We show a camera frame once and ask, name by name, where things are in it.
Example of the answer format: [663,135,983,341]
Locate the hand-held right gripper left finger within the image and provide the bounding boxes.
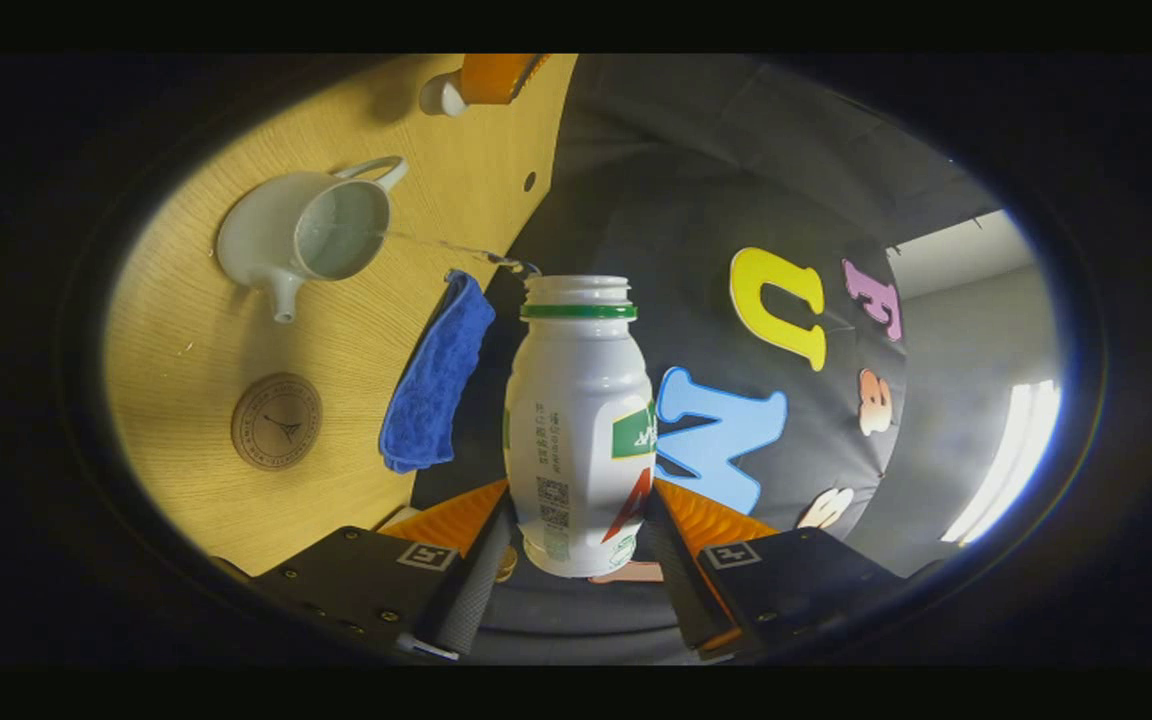
[211,478,519,663]

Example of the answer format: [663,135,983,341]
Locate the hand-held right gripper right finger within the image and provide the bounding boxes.
[644,478,937,663]

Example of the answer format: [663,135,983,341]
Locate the white water bottle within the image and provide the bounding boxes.
[503,275,659,579]

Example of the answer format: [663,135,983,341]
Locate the round wooden coaster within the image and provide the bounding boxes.
[231,373,324,471]

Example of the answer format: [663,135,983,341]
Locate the white ceramic teacup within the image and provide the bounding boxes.
[216,155,409,324]

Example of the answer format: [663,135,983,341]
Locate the blue folded towel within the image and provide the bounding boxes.
[379,268,497,474]

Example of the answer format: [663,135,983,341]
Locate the black backdrop cloth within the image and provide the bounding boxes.
[411,55,1007,661]

